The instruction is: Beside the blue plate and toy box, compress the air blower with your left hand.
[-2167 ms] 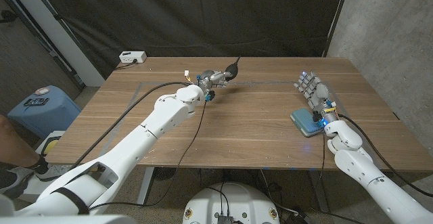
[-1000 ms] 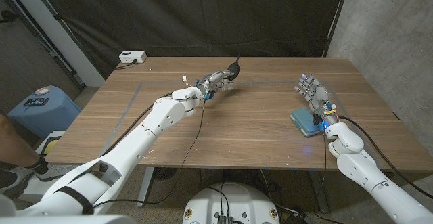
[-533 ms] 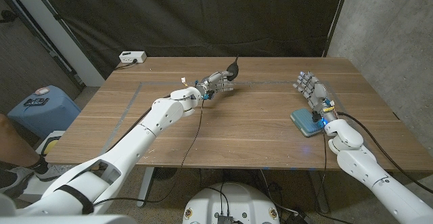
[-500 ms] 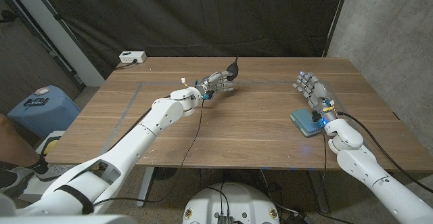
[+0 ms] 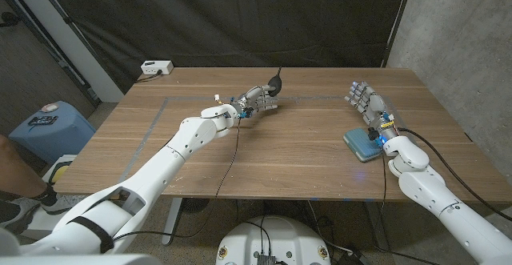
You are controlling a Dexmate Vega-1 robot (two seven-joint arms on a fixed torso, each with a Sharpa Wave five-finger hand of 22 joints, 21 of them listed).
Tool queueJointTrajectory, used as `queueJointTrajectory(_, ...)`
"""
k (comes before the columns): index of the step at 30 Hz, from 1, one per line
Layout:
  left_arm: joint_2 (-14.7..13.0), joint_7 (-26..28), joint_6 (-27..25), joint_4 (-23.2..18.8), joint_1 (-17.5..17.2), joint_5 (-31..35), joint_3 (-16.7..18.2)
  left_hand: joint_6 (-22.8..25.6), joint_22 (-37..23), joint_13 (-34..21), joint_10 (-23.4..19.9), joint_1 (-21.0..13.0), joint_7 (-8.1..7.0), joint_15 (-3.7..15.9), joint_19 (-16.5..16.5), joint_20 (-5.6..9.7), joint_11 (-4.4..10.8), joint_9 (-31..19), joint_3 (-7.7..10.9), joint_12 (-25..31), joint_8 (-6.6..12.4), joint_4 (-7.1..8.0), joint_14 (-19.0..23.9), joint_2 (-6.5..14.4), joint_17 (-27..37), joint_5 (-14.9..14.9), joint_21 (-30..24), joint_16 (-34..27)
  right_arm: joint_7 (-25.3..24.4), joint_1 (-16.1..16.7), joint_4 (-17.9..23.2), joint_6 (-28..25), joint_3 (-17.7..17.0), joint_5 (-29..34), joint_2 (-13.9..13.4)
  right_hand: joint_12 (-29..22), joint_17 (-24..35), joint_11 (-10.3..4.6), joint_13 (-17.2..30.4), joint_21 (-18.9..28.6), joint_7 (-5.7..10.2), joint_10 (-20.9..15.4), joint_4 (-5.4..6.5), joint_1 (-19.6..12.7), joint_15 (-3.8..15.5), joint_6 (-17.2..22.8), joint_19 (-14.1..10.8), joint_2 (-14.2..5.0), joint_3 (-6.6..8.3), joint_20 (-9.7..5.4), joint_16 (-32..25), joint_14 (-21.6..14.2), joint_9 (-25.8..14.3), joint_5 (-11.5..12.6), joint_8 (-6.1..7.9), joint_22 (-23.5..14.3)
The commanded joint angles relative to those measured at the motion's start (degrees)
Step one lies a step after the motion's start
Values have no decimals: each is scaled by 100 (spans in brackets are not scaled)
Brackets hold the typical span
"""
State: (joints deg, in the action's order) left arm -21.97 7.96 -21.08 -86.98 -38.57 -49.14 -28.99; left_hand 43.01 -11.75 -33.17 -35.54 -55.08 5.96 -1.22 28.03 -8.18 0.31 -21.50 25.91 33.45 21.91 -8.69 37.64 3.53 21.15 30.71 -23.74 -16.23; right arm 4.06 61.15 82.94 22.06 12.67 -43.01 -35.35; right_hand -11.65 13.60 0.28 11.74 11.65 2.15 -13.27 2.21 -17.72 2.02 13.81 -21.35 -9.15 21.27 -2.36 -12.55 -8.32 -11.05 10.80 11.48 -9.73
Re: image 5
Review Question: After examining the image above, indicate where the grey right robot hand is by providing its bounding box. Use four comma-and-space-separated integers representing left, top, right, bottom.
344, 80, 399, 140

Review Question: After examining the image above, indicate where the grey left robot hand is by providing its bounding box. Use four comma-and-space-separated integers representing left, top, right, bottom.
230, 84, 281, 118

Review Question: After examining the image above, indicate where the black rubber air blower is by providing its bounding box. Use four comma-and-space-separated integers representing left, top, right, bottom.
266, 66, 283, 98

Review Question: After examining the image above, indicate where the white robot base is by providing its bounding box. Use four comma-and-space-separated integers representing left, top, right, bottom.
215, 215, 332, 265

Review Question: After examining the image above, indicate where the teal toy box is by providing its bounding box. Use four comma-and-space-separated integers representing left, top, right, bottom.
342, 126, 381, 163

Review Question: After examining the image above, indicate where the black backdrop cloth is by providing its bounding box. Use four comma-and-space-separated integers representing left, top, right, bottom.
39, 0, 407, 94

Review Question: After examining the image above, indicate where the black backdrop stand pole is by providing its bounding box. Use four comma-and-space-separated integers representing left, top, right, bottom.
382, 0, 415, 68
30, 0, 101, 106

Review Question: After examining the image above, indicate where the white power strip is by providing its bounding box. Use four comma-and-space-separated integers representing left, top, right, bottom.
140, 59, 174, 76

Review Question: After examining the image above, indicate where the black round floor fan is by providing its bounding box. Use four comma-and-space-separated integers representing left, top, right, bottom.
182, 198, 210, 215

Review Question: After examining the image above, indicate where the grey table leg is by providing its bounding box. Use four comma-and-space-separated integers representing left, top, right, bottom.
363, 200, 391, 253
162, 197, 184, 246

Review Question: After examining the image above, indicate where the blue storage bin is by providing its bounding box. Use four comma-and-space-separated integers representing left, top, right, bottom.
7, 100, 97, 165

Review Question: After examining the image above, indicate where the white and yellow floor object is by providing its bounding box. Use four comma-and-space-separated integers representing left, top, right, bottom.
42, 155, 77, 186

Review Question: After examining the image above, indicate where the black smartphone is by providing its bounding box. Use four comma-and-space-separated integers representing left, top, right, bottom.
27, 114, 58, 126

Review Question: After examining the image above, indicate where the grey sneaker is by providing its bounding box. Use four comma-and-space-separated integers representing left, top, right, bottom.
39, 192, 87, 216
0, 200, 41, 236

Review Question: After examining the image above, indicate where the white robot torso edge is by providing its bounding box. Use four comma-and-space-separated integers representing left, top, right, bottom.
0, 254, 161, 265

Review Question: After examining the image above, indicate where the person's bare leg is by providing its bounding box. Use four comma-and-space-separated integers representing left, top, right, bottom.
0, 135, 57, 206

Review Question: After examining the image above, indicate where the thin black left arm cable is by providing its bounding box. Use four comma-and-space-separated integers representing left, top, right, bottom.
111, 118, 242, 242

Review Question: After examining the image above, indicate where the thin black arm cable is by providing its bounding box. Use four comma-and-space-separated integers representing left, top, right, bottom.
378, 152, 389, 250
111, 118, 242, 242

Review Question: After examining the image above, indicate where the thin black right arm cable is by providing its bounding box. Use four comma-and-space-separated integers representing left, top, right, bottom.
378, 152, 389, 250

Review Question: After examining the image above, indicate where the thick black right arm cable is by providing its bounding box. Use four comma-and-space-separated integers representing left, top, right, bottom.
398, 126, 512, 222

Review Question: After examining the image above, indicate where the black power strip cord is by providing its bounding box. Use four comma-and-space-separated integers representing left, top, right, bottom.
134, 70, 163, 84

